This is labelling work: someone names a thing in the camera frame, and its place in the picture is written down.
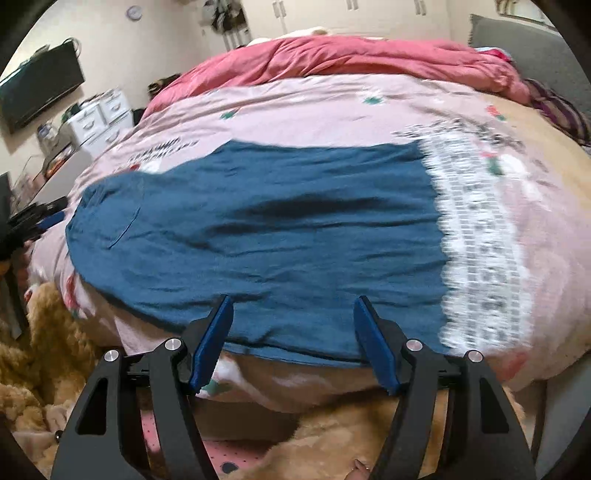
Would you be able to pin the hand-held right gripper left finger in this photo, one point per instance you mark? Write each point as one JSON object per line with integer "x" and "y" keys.
{"x": 212, "y": 341}

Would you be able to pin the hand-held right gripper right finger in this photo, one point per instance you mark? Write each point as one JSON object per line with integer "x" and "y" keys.
{"x": 376, "y": 350}

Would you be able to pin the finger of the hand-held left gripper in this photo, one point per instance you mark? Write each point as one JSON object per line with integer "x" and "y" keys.
{"x": 48, "y": 220}

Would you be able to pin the blue pants with lace hem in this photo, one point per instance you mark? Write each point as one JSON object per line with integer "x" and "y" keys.
{"x": 277, "y": 240}

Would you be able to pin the person's right hand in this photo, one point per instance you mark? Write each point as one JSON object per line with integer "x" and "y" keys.
{"x": 359, "y": 470}

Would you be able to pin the glass top desk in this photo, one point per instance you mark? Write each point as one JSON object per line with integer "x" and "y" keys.
{"x": 64, "y": 177}

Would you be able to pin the white drawer cabinet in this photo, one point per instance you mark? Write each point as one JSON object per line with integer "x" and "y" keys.
{"x": 101, "y": 117}

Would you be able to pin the pink dotted cloth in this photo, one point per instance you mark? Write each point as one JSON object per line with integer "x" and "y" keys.
{"x": 231, "y": 457}

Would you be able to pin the black flat television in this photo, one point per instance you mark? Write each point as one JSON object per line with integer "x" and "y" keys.
{"x": 39, "y": 87}

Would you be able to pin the dark brown cloth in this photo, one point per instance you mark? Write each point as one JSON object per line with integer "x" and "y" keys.
{"x": 162, "y": 85}

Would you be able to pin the pink printed blanket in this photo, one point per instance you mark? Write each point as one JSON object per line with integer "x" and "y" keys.
{"x": 323, "y": 110}

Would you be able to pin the red quilt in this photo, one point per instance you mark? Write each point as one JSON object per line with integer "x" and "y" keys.
{"x": 351, "y": 57}

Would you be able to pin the purple striped cloth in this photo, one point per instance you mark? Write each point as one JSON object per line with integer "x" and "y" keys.
{"x": 558, "y": 110}

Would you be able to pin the white pillow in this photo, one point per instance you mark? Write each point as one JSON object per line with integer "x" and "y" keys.
{"x": 291, "y": 34}

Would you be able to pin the grey padded headboard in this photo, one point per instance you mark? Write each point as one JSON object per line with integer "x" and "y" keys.
{"x": 531, "y": 55}

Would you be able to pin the white wardrobe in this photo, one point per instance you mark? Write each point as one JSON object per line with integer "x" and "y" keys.
{"x": 351, "y": 16}

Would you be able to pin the round wall clock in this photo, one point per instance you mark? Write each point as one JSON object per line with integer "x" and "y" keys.
{"x": 135, "y": 13}

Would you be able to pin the tree wall painting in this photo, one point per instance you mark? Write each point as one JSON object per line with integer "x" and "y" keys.
{"x": 521, "y": 11}

